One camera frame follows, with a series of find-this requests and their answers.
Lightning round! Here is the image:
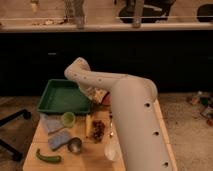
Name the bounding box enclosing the green plastic tray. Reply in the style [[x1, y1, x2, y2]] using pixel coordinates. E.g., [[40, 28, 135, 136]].
[[37, 79, 91, 116]]

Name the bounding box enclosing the yellow banana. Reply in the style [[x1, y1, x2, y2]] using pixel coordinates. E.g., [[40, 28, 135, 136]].
[[85, 114, 92, 138]]

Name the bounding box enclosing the silver metal cup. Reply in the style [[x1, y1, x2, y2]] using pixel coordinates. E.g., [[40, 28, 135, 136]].
[[67, 137, 82, 154]]

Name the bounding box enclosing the brown dried flower cluster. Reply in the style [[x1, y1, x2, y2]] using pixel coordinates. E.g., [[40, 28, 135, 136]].
[[92, 120, 105, 142]]

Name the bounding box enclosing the light green cup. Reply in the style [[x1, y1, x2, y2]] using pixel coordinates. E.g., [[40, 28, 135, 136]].
[[61, 112, 75, 128]]

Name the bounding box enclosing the wooden block eraser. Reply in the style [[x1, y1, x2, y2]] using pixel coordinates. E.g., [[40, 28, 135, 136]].
[[93, 89, 108, 104]]

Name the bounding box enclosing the blue sponge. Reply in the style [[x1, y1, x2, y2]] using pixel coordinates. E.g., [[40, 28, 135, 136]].
[[48, 130, 72, 151]]

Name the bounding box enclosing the dark office chair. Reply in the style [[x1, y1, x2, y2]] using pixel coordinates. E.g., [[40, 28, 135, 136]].
[[119, 0, 176, 23]]

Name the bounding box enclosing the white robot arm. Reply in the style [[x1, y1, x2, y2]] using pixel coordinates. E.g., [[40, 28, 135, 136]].
[[64, 57, 173, 171]]

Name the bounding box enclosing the green pepper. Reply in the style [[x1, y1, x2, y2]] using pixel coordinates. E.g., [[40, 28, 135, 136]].
[[36, 150, 62, 164]]

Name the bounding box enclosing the white cup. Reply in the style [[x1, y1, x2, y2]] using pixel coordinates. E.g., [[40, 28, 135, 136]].
[[104, 142, 118, 161]]

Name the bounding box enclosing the orange-red bowl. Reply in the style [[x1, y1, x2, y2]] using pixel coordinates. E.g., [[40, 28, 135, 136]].
[[102, 94, 111, 106]]

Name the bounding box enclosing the silver fork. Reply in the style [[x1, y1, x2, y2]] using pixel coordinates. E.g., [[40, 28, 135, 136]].
[[109, 114, 114, 138]]

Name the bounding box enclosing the grey cloth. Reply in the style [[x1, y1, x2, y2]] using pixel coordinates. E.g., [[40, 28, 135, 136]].
[[40, 114, 63, 134]]

